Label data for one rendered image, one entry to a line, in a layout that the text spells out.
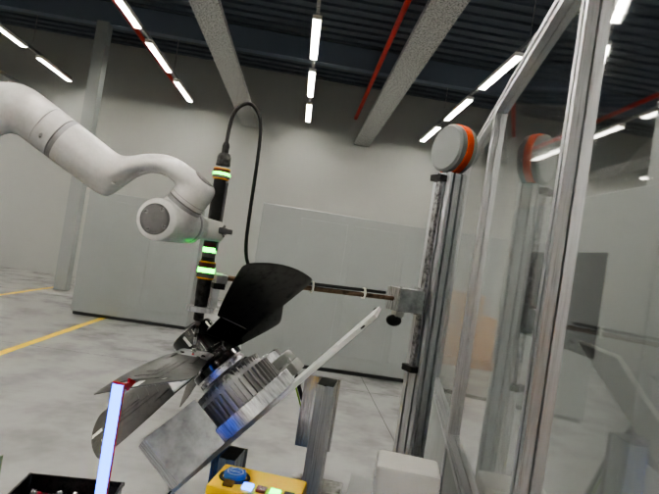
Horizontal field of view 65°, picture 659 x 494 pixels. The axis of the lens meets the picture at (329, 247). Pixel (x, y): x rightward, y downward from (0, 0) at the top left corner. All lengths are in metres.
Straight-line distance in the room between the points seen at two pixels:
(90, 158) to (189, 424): 0.66
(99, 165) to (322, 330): 5.90
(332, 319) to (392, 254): 1.15
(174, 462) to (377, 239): 5.74
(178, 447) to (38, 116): 0.78
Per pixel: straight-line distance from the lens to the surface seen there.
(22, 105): 1.17
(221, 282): 1.36
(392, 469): 1.48
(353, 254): 6.81
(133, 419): 1.47
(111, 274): 8.81
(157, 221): 1.06
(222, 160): 1.36
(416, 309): 1.61
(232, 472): 1.01
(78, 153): 1.13
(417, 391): 1.68
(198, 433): 1.37
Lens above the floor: 1.48
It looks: 1 degrees up
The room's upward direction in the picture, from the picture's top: 9 degrees clockwise
